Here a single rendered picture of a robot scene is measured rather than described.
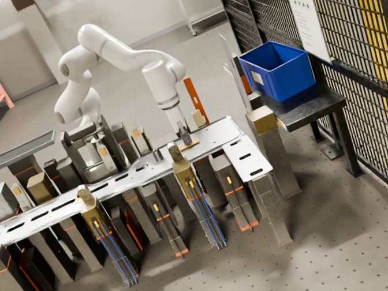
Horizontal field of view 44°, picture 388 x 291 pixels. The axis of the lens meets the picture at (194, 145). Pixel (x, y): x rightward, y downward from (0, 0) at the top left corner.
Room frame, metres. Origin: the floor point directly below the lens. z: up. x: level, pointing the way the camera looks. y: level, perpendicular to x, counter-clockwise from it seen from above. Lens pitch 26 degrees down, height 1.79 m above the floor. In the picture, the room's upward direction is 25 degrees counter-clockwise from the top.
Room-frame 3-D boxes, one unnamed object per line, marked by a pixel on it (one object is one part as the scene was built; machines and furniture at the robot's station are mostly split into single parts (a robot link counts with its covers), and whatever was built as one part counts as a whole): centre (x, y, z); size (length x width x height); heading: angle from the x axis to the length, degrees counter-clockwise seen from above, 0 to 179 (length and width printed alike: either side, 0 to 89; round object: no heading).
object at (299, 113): (1.87, -0.42, 1.01); 0.90 x 0.22 x 0.03; 1
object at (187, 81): (1.82, -0.08, 0.95); 0.03 x 0.01 x 0.50; 91
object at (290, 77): (1.77, -0.42, 1.09); 0.30 x 0.17 x 0.13; 8
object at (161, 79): (1.67, 0.01, 1.28); 0.09 x 0.08 x 0.13; 125
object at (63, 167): (1.88, 0.52, 0.89); 0.12 x 0.07 x 0.38; 1
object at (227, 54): (1.66, -0.25, 1.17); 0.12 x 0.01 x 0.34; 1
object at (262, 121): (1.54, -0.26, 0.88); 0.08 x 0.08 x 0.36; 1
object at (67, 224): (1.66, 0.56, 0.84); 0.12 x 0.05 x 0.29; 1
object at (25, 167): (2.00, 0.71, 0.92); 0.10 x 0.08 x 0.45; 91
